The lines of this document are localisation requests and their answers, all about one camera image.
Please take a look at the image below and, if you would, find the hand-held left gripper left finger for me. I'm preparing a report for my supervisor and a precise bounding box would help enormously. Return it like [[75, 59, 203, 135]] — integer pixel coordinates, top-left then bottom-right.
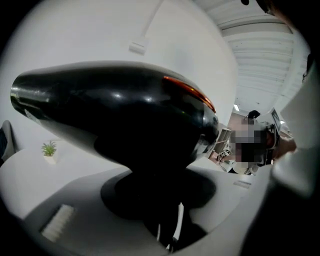
[[23, 167, 166, 256]]

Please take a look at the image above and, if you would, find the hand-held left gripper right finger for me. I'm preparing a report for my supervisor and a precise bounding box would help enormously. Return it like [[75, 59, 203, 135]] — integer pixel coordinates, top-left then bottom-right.
[[174, 166, 273, 256]]

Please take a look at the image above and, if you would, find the black hair dryer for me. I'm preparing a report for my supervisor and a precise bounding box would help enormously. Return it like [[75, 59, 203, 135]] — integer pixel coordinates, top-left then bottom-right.
[[9, 60, 221, 254]]

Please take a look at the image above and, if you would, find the white table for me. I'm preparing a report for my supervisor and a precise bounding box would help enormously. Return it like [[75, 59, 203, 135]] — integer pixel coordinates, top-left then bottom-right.
[[0, 138, 256, 221]]

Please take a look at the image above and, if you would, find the white shelf unit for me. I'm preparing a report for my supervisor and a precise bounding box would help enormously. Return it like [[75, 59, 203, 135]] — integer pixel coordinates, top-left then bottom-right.
[[216, 127, 232, 151]]

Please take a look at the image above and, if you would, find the small green potted plant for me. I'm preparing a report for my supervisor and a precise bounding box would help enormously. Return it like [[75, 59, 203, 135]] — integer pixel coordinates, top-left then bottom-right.
[[41, 140, 58, 165]]

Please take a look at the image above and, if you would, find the grey chair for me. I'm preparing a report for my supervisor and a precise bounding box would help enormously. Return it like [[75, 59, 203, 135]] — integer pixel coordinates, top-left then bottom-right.
[[0, 119, 20, 166]]

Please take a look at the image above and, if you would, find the white wall cable duct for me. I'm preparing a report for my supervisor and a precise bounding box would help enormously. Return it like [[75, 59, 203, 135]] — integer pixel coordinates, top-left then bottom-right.
[[128, 0, 166, 55]]

